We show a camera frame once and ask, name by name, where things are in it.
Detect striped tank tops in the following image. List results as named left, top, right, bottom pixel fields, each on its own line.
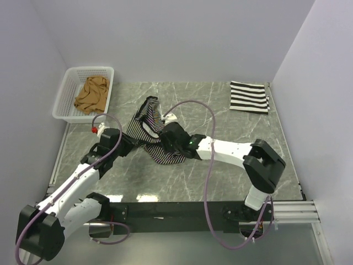
left=126, top=96, right=185, bottom=165

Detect black white striped tank top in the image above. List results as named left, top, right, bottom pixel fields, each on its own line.
left=229, top=81, right=270, bottom=115

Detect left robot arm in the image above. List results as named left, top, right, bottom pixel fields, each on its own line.
left=15, top=128, right=136, bottom=264

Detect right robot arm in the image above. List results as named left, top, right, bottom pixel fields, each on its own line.
left=159, top=122, right=286, bottom=220

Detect mustard garment in basket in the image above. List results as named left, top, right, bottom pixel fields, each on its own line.
left=74, top=76, right=110, bottom=115

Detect white plastic basket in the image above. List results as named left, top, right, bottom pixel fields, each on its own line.
left=52, top=66, right=114, bottom=124

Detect black base beam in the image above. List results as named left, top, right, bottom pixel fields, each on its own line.
left=77, top=201, right=276, bottom=238

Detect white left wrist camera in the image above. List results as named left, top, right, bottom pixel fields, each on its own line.
left=91, top=122, right=109, bottom=137

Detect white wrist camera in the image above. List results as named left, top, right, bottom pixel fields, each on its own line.
left=91, top=122, right=109, bottom=137
left=162, top=113, right=178, bottom=125

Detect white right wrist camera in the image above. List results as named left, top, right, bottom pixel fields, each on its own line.
left=162, top=113, right=178, bottom=125

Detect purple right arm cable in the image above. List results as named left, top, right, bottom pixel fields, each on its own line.
left=162, top=100, right=275, bottom=251

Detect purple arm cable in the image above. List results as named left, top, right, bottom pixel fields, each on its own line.
left=162, top=100, right=275, bottom=251
left=15, top=113, right=130, bottom=265

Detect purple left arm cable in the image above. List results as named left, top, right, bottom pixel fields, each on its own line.
left=15, top=113, right=130, bottom=265

